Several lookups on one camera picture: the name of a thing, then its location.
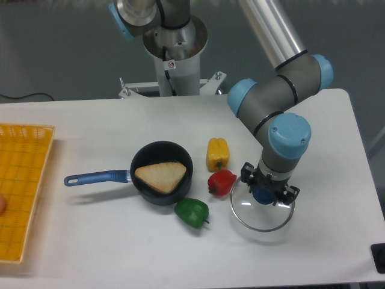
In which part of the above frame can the green bell pepper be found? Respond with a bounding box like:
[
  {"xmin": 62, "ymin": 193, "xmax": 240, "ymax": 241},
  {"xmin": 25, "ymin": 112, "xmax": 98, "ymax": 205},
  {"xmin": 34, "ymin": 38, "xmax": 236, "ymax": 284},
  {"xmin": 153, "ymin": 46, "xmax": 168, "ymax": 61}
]
[{"xmin": 174, "ymin": 197, "xmax": 209, "ymax": 229}]

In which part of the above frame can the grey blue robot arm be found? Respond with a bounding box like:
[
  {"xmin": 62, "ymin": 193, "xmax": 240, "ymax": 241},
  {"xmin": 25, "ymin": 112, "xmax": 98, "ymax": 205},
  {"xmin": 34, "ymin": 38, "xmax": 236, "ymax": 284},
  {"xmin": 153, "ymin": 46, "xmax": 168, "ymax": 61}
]
[{"xmin": 109, "ymin": 1, "xmax": 334, "ymax": 205}]

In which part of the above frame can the black saucepan blue handle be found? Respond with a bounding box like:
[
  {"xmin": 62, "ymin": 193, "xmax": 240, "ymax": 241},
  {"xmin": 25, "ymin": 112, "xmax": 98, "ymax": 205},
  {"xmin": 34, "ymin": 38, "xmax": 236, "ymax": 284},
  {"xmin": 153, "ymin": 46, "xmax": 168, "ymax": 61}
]
[{"xmin": 64, "ymin": 141, "xmax": 193, "ymax": 206}]

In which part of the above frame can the glass pot lid blue knob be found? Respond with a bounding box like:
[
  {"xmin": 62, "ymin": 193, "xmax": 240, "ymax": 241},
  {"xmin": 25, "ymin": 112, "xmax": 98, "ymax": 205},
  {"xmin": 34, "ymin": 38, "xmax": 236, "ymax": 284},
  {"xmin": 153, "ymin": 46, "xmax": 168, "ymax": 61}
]
[{"xmin": 229, "ymin": 178, "xmax": 295, "ymax": 232}]

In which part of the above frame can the triangular toast slice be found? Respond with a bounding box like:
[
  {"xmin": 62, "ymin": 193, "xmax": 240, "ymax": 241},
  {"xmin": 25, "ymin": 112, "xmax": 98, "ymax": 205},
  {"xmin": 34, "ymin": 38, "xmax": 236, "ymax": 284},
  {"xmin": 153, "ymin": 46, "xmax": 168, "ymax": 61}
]
[{"xmin": 134, "ymin": 162, "xmax": 187, "ymax": 194}]

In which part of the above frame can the black floor cable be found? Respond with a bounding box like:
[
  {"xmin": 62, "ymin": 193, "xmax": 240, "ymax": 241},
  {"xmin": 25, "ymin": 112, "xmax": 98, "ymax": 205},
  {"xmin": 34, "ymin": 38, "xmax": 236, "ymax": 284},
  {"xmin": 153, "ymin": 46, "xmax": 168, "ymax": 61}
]
[{"xmin": 0, "ymin": 93, "xmax": 55, "ymax": 101}]

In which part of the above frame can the yellow bell pepper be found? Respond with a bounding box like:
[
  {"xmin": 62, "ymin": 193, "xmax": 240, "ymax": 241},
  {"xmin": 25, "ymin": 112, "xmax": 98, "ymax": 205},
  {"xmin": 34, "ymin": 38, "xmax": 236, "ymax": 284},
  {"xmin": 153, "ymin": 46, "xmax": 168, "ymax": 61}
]
[{"xmin": 206, "ymin": 138, "xmax": 230, "ymax": 172}]

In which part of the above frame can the red bell pepper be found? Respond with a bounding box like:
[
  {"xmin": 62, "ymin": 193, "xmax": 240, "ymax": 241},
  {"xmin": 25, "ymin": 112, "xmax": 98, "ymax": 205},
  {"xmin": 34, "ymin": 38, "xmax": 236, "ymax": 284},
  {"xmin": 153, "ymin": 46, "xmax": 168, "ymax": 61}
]
[{"xmin": 208, "ymin": 170, "xmax": 237, "ymax": 196}]

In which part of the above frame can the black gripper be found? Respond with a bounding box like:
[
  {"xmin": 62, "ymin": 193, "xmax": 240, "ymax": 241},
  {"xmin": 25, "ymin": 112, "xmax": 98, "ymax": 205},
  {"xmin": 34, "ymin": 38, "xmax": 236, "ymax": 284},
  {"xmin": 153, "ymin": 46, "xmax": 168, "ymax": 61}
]
[{"xmin": 241, "ymin": 162, "xmax": 300, "ymax": 206}]

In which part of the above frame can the black table corner device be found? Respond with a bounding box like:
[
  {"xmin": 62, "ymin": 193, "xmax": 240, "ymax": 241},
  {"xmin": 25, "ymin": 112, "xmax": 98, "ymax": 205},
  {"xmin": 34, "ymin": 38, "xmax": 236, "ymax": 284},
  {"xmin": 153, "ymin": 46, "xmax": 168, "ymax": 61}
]
[{"xmin": 370, "ymin": 243, "xmax": 385, "ymax": 274}]

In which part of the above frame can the yellow woven basket tray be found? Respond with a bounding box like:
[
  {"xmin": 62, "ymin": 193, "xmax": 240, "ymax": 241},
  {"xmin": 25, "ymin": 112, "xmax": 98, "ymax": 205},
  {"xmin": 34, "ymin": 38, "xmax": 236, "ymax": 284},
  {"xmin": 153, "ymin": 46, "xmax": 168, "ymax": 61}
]
[{"xmin": 1, "ymin": 123, "xmax": 55, "ymax": 264}]

